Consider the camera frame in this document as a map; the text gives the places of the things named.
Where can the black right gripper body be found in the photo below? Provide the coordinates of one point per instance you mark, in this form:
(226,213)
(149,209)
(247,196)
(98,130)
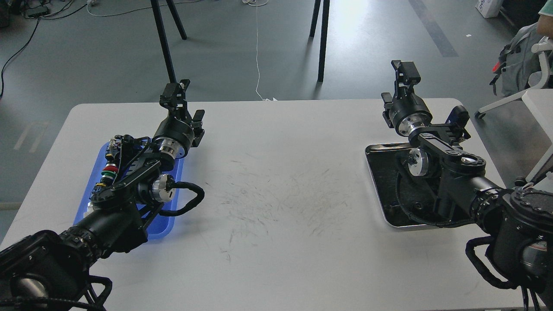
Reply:
(408,115)

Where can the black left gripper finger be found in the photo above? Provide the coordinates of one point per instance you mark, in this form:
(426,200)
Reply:
(197,119)
(173,98)

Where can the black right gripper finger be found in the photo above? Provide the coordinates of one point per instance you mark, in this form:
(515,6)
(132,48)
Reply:
(388,99)
(406,77)

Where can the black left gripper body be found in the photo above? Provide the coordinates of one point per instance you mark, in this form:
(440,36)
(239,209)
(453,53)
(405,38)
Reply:
(175,134)

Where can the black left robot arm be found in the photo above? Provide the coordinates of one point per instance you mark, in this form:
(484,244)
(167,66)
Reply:
(47,271)

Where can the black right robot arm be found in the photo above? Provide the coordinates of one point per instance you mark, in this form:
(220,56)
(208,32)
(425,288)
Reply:
(517,249)

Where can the black tripod left legs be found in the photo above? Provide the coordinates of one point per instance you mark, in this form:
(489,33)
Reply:
(162,34)

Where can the black tripod legs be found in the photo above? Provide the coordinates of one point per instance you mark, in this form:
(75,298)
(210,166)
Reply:
(325,5)
(162,34)

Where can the silver metal tray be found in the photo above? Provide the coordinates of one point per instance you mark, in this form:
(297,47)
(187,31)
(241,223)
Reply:
(389,190)

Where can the blue plastic tray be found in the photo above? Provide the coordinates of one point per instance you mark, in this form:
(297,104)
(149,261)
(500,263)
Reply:
(161,225)

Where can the white box on floor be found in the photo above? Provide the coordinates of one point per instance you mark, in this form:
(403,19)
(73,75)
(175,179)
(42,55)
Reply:
(488,8)

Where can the black tripod right legs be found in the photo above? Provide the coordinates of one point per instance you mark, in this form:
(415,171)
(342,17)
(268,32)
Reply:
(325,5)

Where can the grey backpack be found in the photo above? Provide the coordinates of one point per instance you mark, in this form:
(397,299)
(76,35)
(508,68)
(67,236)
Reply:
(517,64)

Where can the white side table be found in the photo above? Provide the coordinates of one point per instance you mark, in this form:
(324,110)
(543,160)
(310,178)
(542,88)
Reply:
(540,104)

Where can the white office chair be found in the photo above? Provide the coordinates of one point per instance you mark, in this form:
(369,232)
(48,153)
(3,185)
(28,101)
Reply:
(544,51)

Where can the person sitting at right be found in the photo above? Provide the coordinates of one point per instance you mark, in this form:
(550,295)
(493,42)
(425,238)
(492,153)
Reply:
(545,21)

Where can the black selector switch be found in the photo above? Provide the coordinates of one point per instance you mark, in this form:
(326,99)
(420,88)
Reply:
(125,148)

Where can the red push button switch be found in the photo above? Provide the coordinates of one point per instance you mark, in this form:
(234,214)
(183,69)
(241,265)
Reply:
(111,167)

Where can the green push button switch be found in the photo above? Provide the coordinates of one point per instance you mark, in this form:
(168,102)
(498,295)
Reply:
(108,175)

